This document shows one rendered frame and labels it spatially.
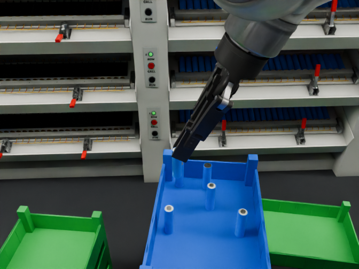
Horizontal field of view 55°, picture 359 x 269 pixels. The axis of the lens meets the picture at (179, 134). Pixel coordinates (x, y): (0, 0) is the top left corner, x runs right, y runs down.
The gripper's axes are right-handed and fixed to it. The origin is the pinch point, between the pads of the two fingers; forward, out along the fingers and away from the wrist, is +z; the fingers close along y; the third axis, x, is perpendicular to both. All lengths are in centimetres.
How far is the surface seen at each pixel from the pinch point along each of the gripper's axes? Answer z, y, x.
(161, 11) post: -5.9, 39.7, 13.4
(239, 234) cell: 9.6, -7.5, -15.9
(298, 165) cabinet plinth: 26, 50, -54
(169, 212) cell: 10.4, -7.9, -2.1
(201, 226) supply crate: 13.5, -5.5, -10.0
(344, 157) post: 14, 48, -64
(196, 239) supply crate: 13.8, -8.5, -9.2
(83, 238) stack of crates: 40.0, 1.3, 9.1
